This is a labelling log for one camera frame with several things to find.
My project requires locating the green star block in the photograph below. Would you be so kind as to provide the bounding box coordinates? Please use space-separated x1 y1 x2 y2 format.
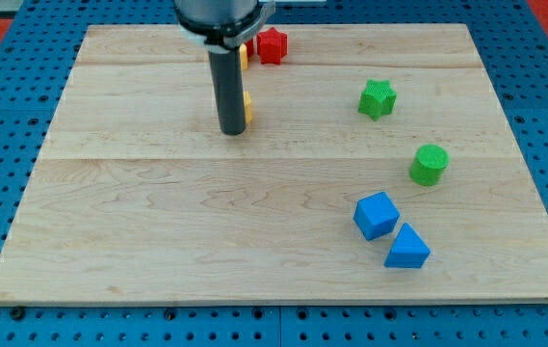
357 79 397 121

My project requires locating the red star block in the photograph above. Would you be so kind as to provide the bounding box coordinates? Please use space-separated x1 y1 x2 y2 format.
256 27 288 65

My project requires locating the yellow block near rod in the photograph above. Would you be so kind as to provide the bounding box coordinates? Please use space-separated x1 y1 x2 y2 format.
243 91 253 124

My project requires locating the light wooden board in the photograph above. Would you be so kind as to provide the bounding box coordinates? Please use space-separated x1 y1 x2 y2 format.
0 24 548 307

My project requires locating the blue cube block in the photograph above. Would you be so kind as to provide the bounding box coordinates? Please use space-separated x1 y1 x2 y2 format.
352 192 400 241

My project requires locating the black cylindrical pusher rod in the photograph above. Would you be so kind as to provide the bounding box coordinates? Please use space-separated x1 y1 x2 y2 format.
209 47 246 136

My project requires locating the red block behind rod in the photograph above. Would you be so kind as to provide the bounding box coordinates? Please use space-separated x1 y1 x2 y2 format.
245 38 255 58

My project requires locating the yellow block upper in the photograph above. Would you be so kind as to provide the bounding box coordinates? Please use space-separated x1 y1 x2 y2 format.
239 44 248 70

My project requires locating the blue triangular prism block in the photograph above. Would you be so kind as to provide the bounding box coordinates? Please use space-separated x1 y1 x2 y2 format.
384 223 431 268

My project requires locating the green cylinder block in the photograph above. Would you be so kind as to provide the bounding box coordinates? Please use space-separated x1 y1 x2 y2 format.
408 144 450 186

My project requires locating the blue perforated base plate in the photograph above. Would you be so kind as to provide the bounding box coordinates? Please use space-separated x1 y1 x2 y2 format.
0 0 548 346

